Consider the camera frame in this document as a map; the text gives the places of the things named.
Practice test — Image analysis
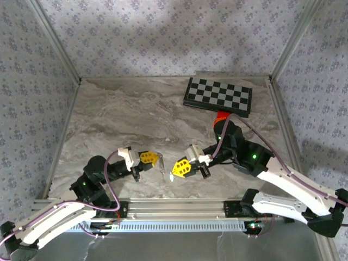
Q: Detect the folded black and grey chessboard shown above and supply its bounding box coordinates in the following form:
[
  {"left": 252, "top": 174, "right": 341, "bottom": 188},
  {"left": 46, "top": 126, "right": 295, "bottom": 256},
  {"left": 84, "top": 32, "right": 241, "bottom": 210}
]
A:
[{"left": 182, "top": 77, "right": 253, "bottom": 119}]

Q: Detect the small circuit board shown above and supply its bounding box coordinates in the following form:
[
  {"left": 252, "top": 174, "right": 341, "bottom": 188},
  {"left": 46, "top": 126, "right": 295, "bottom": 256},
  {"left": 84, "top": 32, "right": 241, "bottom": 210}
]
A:
[
  {"left": 244, "top": 221, "right": 266, "bottom": 231},
  {"left": 90, "top": 221, "right": 120, "bottom": 231}
]

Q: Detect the grey metal sheet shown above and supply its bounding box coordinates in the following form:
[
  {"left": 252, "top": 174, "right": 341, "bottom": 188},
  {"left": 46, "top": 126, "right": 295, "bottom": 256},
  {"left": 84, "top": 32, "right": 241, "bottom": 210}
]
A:
[{"left": 27, "top": 231, "right": 331, "bottom": 261}]

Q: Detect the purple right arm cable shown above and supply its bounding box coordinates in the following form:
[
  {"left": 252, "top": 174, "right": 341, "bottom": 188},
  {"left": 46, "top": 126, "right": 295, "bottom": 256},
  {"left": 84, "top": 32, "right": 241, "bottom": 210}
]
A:
[{"left": 210, "top": 113, "right": 348, "bottom": 240}]

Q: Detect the aluminium rail with arm bases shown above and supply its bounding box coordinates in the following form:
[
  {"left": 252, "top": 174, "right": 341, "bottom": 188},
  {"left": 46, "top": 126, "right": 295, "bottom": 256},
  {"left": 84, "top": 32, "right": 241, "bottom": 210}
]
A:
[{"left": 32, "top": 197, "right": 289, "bottom": 220}]

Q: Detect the aluminium table side rail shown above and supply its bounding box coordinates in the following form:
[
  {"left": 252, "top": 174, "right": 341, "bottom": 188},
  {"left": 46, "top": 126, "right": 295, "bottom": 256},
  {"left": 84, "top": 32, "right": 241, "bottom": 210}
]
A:
[
  {"left": 268, "top": 77, "right": 307, "bottom": 180},
  {"left": 40, "top": 80, "right": 83, "bottom": 201}
]

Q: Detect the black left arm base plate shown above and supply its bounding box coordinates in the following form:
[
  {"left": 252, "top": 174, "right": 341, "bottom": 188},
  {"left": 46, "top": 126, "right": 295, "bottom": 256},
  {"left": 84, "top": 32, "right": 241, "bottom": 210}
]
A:
[{"left": 97, "top": 200, "right": 129, "bottom": 219}]

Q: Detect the slotted grey cable duct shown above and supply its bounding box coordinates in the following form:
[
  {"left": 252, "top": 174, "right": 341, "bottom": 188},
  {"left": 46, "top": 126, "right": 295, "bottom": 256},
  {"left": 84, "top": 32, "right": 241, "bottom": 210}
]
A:
[{"left": 65, "top": 219, "right": 248, "bottom": 233}]

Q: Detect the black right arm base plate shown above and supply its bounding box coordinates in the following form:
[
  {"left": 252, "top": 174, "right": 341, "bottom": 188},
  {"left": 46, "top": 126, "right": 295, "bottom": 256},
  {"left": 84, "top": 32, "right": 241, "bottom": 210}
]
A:
[{"left": 223, "top": 200, "right": 262, "bottom": 218}]

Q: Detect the aluminium table end rail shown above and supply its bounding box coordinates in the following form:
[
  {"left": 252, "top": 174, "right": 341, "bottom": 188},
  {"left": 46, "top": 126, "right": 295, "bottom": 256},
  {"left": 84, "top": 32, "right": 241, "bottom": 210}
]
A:
[{"left": 80, "top": 71, "right": 272, "bottom": 82}]

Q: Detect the aluminium frame post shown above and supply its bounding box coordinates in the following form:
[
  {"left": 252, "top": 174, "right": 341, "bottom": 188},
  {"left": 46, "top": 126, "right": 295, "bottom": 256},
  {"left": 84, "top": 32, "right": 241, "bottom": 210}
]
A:
[
  {"left": 26, "top": 0, "right": 83, "bottom": 83},
  {"left": 268, "top": 0, "right": 326, "bottom": 83}
]

